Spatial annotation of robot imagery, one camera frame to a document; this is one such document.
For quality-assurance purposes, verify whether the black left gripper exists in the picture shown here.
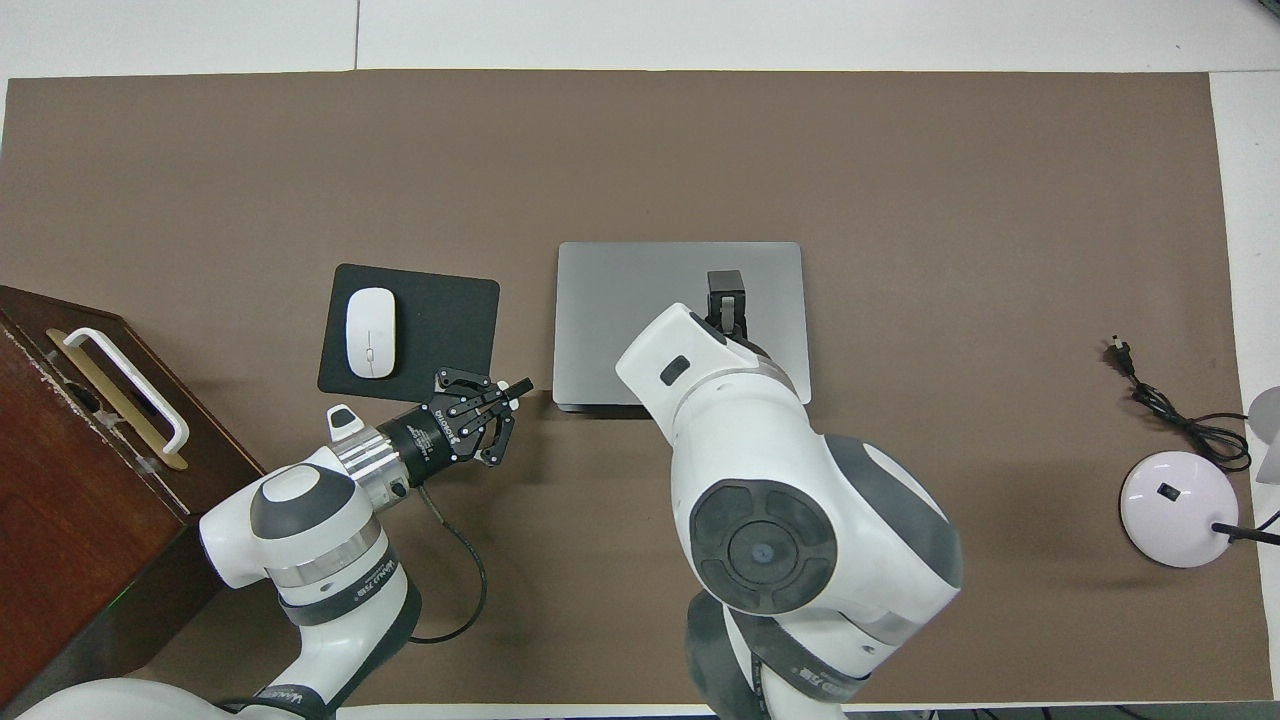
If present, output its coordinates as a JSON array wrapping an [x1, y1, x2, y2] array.
[[377, 368, 535, 489]]

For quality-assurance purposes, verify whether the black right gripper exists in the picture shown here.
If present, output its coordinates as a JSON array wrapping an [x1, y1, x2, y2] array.
[[706, 269, 772, 362]]

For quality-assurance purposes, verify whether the silver grey laptop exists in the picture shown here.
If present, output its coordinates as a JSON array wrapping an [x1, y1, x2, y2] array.
[[553, 241, 812, 414]]

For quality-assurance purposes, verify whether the black mouse pad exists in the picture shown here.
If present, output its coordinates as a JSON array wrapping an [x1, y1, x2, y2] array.
[[317, 263, 501, 410]]

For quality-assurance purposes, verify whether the white computer mouse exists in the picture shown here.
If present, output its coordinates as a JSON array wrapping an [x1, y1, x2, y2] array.
[[345, 287, 398, 380]]

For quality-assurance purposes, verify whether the brown table mat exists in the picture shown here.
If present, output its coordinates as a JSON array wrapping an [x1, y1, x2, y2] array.
[[0, 70, 1273, 706]]

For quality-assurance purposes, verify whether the dark brown wooden box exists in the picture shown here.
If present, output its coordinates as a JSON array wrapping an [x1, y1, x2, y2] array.
[[0, 285, 266, 711]]

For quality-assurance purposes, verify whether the white desk lamp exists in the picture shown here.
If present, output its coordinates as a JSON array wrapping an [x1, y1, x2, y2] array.
[[1119, 388, 1280, 569]]

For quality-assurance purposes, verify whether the black left arm gripper cable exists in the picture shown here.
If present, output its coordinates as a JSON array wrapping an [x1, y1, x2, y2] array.
[[406, 484, 490, 645]]

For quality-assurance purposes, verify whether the white box handle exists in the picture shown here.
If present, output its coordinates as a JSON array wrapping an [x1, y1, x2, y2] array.
[[62, 327, 191, 457]]

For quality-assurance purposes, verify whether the black lamp power cable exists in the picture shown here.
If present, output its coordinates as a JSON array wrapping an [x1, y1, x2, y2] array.
[[1110, 336, 1280, 531]]

